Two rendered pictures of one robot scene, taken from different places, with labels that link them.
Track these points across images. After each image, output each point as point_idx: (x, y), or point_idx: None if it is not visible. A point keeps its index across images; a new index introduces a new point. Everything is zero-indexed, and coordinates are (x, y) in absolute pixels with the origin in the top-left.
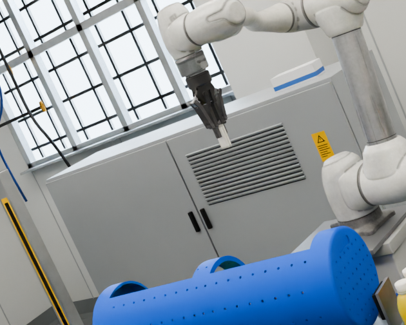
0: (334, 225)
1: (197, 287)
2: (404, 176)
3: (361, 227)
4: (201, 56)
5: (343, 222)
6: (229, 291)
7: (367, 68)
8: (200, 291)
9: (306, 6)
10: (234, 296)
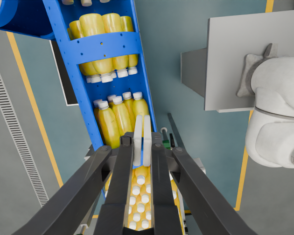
0: (269, 49)
1: (65, 54)
2: (251, 154)
3: (246, 86)
4: None
5: (252, 73)
6: (73, 90)
7: None
8: (64, 59)
9: None
10: (74, 93)
